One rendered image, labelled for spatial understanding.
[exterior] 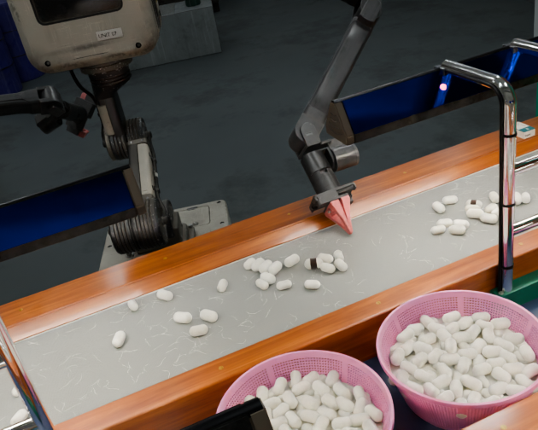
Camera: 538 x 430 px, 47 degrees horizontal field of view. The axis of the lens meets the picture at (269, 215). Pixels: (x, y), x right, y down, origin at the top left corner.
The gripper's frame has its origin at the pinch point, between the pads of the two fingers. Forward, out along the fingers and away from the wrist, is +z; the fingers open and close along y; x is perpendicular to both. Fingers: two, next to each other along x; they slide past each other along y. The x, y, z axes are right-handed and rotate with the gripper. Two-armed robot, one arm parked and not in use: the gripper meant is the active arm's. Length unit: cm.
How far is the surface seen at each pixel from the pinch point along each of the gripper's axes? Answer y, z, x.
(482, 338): 3.4, 32.9, -22.7
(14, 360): -65, 11, -36
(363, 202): 8.3, -6.6, 5.1
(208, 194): 9, -100, 179
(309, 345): -23.5, 22.1, -18.8
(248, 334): -30.9, 14.8, -10.1
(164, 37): 62, -346, 348
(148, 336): -47.8, 6.7, -3.5
